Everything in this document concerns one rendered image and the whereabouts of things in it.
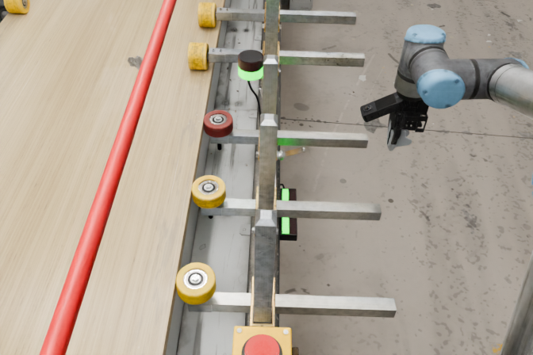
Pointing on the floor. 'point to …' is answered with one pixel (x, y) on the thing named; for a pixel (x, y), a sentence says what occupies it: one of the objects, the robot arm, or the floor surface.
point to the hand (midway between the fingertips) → (388, 146)
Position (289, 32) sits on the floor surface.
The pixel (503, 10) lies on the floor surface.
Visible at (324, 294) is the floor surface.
